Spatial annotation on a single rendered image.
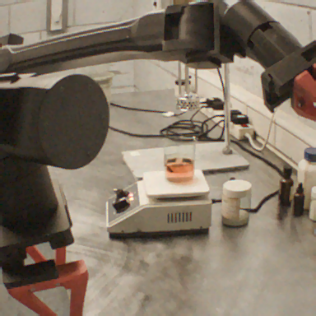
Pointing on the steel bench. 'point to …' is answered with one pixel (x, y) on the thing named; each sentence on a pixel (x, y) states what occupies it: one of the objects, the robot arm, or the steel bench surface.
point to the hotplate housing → (164, 216)
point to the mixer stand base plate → (149, 163)
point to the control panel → (127, 201)
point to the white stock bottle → (307, 174)
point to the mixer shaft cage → (185, 101)
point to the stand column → (227, 110)
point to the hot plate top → (152, 186)
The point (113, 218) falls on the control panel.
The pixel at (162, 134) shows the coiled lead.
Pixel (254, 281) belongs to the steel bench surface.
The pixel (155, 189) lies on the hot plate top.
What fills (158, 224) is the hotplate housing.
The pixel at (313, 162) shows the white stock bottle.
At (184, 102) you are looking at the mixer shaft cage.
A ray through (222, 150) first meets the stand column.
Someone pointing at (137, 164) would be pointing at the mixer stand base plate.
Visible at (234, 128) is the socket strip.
